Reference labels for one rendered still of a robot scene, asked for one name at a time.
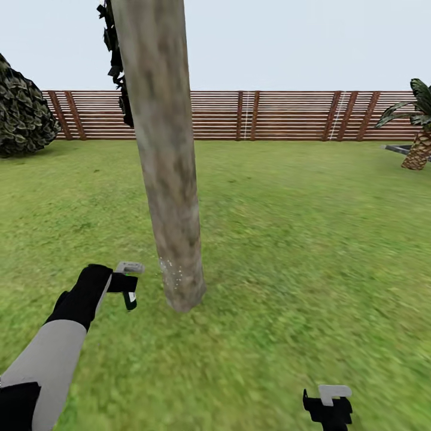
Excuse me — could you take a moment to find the pesticide atomizer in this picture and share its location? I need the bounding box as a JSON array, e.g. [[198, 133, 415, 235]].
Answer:
[[123, 292, 137, 311]]

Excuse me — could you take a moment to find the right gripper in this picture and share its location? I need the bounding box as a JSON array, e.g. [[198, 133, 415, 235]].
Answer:
[[303, 390, 353, 425]]

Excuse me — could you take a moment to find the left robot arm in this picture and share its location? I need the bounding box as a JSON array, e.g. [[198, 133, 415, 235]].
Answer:
[[0, 262, 145, 431]]

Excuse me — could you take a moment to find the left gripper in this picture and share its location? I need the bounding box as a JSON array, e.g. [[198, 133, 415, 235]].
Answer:
[[111, 273, 138, 293]]

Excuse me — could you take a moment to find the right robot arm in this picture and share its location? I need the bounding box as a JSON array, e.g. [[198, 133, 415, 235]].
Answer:
[[303, 385, 353, 431]]

